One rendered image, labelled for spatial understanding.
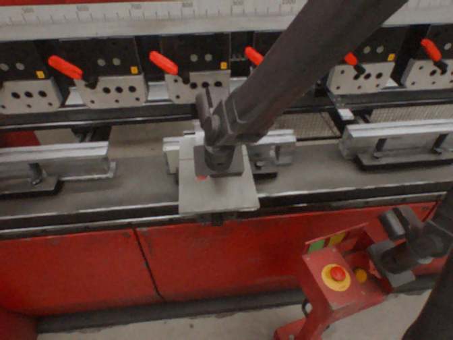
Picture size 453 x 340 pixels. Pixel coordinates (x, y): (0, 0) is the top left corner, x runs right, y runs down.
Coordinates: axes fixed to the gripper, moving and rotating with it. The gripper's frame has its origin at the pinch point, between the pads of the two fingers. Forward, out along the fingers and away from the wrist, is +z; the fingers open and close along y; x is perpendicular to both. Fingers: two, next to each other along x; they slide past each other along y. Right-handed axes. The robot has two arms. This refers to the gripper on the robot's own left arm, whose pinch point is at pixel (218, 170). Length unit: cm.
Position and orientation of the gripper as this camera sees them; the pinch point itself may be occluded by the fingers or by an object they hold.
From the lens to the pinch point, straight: 70.4
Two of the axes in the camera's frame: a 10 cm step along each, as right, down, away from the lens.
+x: 1.0, 9.6, -2.7
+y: -9.9, 0.8, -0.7
